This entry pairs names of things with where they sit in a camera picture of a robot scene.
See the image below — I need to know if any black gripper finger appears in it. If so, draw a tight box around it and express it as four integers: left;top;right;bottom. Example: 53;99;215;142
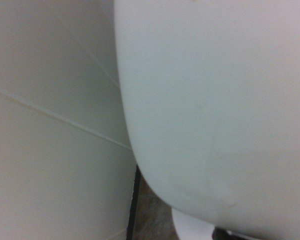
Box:
211;227;232;240

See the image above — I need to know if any white toilet tank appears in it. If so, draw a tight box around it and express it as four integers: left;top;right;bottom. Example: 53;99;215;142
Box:
113;0;300;240

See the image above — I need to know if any black baseboard strip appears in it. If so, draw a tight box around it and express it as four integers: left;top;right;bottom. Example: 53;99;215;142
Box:
126;164;142;240

